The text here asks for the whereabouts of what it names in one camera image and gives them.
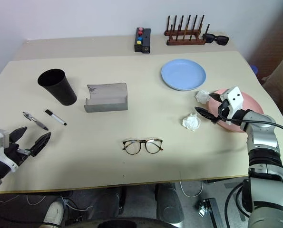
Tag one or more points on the dark rounded shape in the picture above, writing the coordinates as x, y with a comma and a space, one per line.
109, 200
168, 204

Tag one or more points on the black box with coloured buttons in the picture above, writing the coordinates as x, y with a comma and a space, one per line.
138, 47

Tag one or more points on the black metal bracket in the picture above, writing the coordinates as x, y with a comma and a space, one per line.
212, 209

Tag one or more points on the pink plate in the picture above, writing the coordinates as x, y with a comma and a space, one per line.
250, 103

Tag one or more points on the blue plate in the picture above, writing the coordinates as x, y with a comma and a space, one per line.
182, 74

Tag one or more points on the gray tissue box holder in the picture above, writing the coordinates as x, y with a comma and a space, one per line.
106, 99

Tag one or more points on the crumpled white tissue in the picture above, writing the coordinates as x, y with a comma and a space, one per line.
202, 97
191, 122

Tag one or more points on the tortoiseshell eyeglasses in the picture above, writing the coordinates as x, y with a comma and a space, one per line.
131, 147

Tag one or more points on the black sunglasses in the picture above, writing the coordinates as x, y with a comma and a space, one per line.
222, 40

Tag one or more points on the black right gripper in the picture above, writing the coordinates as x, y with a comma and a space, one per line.
223, 106

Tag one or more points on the gray ballpoint pen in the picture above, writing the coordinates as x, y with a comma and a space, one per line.
37, 123

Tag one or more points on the brown wooden peg rack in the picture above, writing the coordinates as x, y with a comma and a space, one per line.
185, 42

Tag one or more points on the brown sofa cushion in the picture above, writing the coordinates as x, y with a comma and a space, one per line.
281, 78

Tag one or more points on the blue plastic object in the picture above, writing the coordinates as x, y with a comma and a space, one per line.
254, 69

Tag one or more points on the black plastic cup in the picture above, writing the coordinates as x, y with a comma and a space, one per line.
60, 92

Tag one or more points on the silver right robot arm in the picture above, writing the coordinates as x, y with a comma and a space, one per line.
262, 147

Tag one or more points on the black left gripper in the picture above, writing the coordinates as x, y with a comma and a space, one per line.
15, 153

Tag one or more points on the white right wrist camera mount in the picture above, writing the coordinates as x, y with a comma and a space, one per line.
234, 97

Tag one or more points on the white shoe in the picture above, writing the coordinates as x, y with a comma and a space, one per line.
53, 212

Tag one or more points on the black and white marker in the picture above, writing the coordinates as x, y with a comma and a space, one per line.
56, 118

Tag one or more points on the plain black box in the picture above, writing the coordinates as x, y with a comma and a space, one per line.
146, 41

